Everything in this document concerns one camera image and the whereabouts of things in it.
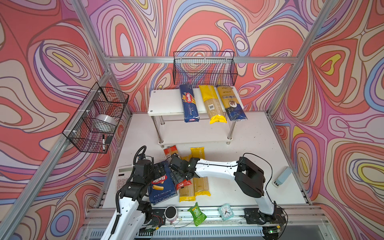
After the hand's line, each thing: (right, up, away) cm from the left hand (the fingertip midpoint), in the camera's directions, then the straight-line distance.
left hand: (159, 166), depth 82 cm
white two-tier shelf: (+6, +31, -7) cm, 33 cm away
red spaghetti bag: (+4, +6, +14) cm, 16 cm away
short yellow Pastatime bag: (+16, -14, -3) cm, 21 cm away
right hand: (+13, -7, +4) cm, 15 cm away
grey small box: (+69, -6, +1) cm, 70 cm away
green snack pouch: (+22, -23, -8) cm, 33 cm away
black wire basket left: (-30, +22, -9) cm, 39 cm away
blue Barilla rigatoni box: (+4, -9, -5) cm, 11 cm away
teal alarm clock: (+36, -20, -8) cm, 42 cm away
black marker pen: (-25, +14, -10) cm, 30 cm away
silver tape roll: (-23, +24, -12) cm, 35 cm away
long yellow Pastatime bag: (+24, -11, 0) cm, 26 cm away
